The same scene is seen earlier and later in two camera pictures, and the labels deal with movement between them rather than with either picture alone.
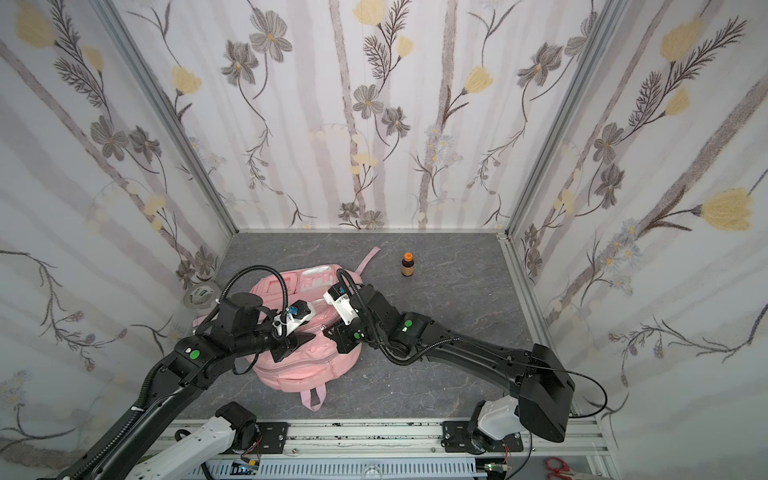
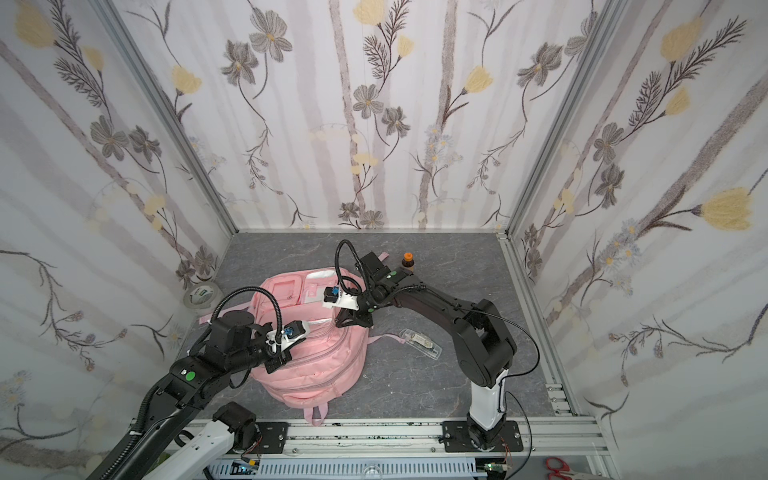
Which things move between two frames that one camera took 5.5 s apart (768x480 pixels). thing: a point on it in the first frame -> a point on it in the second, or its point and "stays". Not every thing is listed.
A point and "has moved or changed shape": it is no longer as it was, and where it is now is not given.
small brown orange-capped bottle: [408, 265] stays
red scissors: [561, 473] stays
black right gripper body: [346, 336] -> [351, 315]
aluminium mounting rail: [561, 438] stays
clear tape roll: [201, 296] stays
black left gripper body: [285, 345] -> [274, 355]
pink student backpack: [296, 298] has moved or changed shape
